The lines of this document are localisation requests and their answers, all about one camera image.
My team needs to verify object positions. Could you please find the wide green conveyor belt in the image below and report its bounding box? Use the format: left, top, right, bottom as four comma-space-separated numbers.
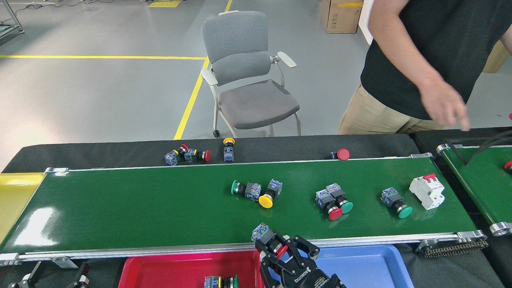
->
0, 152, 488, 269

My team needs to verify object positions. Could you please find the narrow green conveyor belt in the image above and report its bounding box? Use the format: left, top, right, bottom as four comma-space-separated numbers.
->
436, 143, 512, 236

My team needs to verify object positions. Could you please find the black drive chain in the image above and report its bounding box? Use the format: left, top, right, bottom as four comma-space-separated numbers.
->
423, 241, 489, 258

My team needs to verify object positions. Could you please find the yellow push button switch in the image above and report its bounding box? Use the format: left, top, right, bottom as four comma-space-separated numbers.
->
258, 179, 283, 209
222, 137, 236, 163

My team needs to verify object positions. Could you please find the green push button switch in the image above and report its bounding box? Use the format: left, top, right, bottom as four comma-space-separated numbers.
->
326, 183, 354, 214
230, 180, 262, 201
380, 187, 413, 219
204, 274, 240, 288

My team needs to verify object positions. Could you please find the black guide bar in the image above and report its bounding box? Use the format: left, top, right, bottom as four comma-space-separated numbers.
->
443, 138, 468, 166

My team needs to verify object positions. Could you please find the black cable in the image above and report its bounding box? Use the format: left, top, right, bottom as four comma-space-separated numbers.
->
466, 130, 512, 165
466, 136, 512, 166

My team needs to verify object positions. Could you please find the person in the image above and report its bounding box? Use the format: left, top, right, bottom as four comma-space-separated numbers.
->
338, 0, 512, 135

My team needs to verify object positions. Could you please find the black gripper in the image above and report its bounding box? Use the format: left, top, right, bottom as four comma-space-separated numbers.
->
256, 236, 347, 288

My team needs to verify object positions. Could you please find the cardboard box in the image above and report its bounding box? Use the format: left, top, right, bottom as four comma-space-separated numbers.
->
322, 0, 364, 34

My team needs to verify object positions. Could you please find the black table cloth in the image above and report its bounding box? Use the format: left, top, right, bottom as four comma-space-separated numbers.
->
412, 128, 512, 288
0, 134, 504, 288

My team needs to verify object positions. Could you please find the person's right hand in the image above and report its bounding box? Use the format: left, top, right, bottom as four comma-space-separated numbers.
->
419, 74, 470, 132

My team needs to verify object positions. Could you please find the metal rack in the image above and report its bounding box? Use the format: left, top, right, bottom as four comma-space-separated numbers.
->
0, 0, 24, 38

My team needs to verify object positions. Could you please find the blue plastic tray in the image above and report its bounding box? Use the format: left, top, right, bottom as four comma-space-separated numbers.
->
264, 244, 414, 288

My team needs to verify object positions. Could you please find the red plastic tray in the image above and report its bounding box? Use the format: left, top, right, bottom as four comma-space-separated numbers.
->
118, 250, 265, 288

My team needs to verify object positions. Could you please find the yellow plastic bin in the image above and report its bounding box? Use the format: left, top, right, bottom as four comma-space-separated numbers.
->
0, 173, 45, 244

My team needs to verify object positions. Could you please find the white circuit breaker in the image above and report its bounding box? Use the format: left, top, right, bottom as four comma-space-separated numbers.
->
409, 173, 446, 211

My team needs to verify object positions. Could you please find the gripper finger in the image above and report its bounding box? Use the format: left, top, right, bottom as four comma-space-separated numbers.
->
7, 262, 44, 288
77, 262, 91, 288

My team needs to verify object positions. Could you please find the grey office chair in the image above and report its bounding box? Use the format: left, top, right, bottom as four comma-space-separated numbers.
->
200, 10, 302, 138

